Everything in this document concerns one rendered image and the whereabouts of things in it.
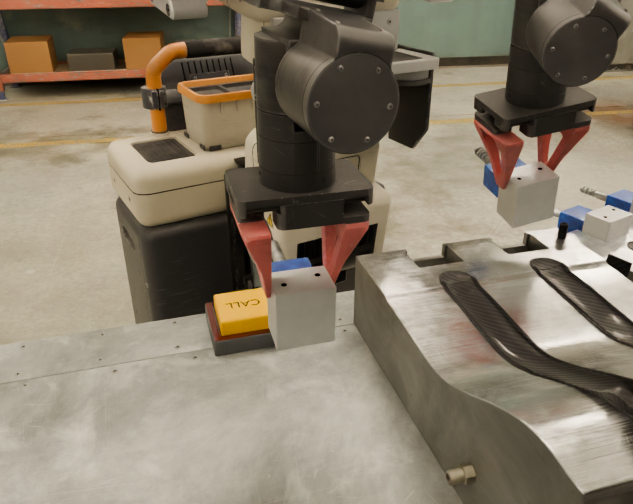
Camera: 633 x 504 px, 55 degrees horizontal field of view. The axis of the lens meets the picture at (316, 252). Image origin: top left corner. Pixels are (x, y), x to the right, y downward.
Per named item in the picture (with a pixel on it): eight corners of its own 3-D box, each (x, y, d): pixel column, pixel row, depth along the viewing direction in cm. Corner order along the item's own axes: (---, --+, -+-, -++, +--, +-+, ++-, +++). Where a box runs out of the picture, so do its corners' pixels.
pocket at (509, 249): (483, 264, 73) (487, 237, 71) (521, 258, 74) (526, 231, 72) (503, 283, 69) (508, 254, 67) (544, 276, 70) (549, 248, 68)
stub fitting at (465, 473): (465, 473, 47) (442, 478, 47) (468, 458, 47) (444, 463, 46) (474, 486, 46) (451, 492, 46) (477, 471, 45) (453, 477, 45)
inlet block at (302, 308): (248, 271, 60) (246, 223, 58) (297, 264, 62) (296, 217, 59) (277, 351, 49) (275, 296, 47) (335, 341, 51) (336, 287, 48)
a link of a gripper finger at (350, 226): (366, 303, 49) (372, 196, 44) (280, 316, 47) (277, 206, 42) (341, 262, 54) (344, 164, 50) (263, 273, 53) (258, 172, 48)
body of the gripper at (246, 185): (374, 210, 45) (380, 113, 41) (238, 226, 43) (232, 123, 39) (347, 179, 50) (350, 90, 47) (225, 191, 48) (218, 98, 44)
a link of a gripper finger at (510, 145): (558, 192, 64) (574, 110, 59) (498, 207, 63) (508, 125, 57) (524, 162, 70) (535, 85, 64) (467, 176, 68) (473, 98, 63)
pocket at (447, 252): (400, 277, 70) (402, 248, 68) (441, 270, 71) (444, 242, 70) (416, 297, 66) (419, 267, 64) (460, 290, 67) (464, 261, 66)
